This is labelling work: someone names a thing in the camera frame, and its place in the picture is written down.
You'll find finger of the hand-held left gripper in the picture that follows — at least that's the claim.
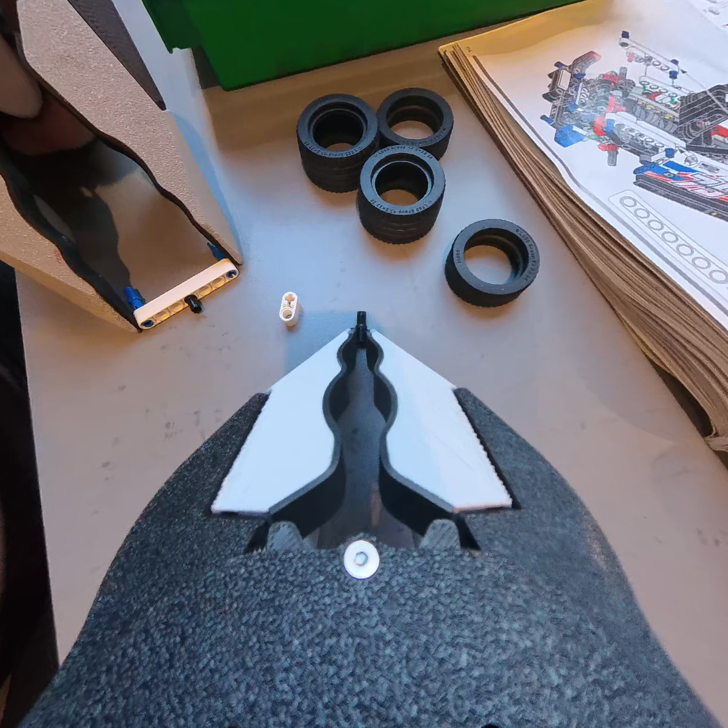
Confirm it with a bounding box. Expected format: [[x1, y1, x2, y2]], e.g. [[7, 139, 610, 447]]
[[16, 0, 244, 267], [0, 139, 143, 333]]

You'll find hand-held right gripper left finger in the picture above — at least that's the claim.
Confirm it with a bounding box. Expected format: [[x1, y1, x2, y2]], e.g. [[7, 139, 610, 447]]
[[210, 329, 360, 538]]

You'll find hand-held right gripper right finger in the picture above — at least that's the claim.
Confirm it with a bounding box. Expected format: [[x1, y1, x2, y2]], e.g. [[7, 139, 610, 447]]
[[364, 331, 514, 549]]

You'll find white holed brick beam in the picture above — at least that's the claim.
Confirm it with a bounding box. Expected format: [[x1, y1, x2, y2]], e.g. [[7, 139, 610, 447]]
[[133, 257, 241, 331]]

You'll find grey desk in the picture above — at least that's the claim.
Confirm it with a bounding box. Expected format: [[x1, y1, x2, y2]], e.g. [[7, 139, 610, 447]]
[[14, 23, 728, 717]]

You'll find person's left hand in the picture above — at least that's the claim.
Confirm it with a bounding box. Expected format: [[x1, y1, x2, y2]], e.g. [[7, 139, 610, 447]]
[[0, 25, 46, 120]]

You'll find black rubber toy tyre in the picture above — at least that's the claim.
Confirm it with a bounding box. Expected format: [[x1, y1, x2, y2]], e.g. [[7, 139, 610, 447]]
[[377, 88, 455, 162], [445, 219, 541, 308], [356, 151, 446, 245], [296, 94, 380, 194]]

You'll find person's torso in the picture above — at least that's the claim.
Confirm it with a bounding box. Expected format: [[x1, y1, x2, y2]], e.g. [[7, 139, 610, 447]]
[[0, 262, 60, 728]]

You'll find green plastic bin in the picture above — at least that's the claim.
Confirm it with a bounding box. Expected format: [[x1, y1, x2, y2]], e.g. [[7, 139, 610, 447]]
[[141, 0, 575, 92]]

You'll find open instruction booklet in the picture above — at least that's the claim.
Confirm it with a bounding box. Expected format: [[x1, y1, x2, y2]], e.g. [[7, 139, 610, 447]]
[[438, 0, 728, 453]]

